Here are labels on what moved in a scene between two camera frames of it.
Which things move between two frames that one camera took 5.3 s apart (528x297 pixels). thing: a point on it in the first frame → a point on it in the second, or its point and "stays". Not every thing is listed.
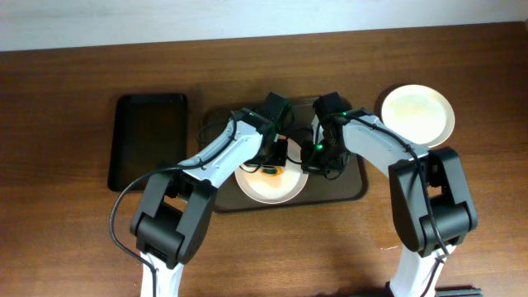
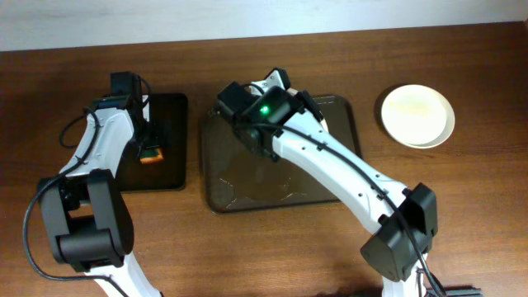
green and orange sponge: (272, 172) → (151, 154)
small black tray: (148, 133) stays
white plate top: (419, 114) stays
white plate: (271, 189) → (277, 82)
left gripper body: (273, 156) → (145, 140)
